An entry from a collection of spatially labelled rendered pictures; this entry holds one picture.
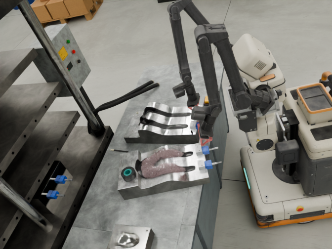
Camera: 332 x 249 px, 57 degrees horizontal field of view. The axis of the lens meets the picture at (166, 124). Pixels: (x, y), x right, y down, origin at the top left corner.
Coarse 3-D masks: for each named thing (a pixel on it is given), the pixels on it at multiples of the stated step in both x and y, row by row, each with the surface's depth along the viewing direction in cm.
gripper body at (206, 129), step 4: (204, 120) 157; (200, 124) 161; (204, 124) 156; (208, 124) 155; (212, 124) 156; (200, 128) 159; (204, 128) 157; (208, 128) 157; (204, 132) 157; (208, 132) 158; (212, 132) 158; (212, 136) 158
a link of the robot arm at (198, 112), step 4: (196, 108) 151; (200, 108) 151; (204, 108) 151; (208, 108) 152; (216, 108) 146; (192, 112) 153; (196, 112) 150; (200, 112) 150; (204, 112) 150; (208, 112) 150; (212, 112) 148; (216, 112) 147; (192, 116) 152; (196, 116) 151; (200, 116) 151; (204, 116) 151; (212, 116) 149; (216, 116) 149; (196, 120) 153; (200, 120) 153
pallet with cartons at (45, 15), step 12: (36, 0) 616; (48, 0) 597; (60, 0) 576; (72, 0) 568; (84, 0) 572; (96, 0) 615; (36, 12) 598; (48, 12) 595; (60, 12) 590; (72, 12) 585; (84, 12) 582
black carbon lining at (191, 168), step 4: (184, 152) 182; (188, 152) 182; (192, 152) 181; (184, 156) 180; (188, 156) 179; (136, 160) 179; (136, 164) 179; (140, 164) 182; (136, 168) 178; (140, 168) 180; (188, 168) 173; (192, 168) 173; (140, 172) 178
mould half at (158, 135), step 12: (156, 108) 206; (168, 108) 208; (180, 108) 206; (132, 120) 214; (156, 120) 199; (168, 120) 201; (180, 120) 198; (192, 120) 194; (132, 132) 205; (144, 132) 195; (156, 132) 193; (168, 132) 193; (180, 132) 190
